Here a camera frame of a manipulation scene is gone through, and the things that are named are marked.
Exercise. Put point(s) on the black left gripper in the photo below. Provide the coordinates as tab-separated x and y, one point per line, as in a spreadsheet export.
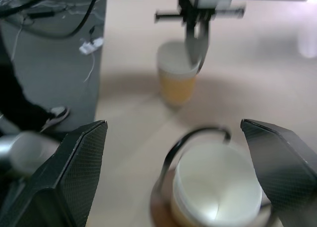
192	14

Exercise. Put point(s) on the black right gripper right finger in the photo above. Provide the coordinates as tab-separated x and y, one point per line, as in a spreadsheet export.
284	167

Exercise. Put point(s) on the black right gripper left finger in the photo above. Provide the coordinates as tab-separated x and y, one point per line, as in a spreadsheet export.
71	177

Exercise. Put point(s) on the silver robot body part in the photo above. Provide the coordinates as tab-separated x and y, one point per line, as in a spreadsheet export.
22	152

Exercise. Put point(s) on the black and white shoe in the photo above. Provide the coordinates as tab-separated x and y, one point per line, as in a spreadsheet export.
55	116

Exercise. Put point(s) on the person's black trouser leg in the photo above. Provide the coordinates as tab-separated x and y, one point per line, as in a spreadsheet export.
17	95

